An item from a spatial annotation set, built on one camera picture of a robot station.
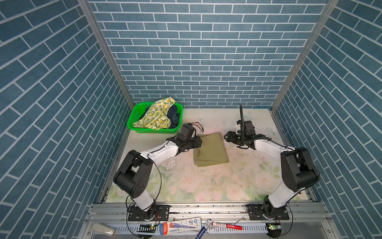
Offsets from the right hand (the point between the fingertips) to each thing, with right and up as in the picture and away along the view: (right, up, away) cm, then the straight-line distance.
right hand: (229, 137), depth 95 cm
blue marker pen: (-18, -40, -27) cm, 51 cm away
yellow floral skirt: (-49, +13, +7) cm, 51 cm away
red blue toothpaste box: (-27, -39, -26) cm, 54 cm away
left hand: (-17, -3, -5) cm, 18 cm away
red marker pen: (-6, -39, -26) cm, 47 cm away
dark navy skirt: (-38, +14, +10) cm, 41 cm away
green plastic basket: (-66, +19, +16) cm, 70 cm away
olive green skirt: (-11, -9, +1) cm, 14 cm away
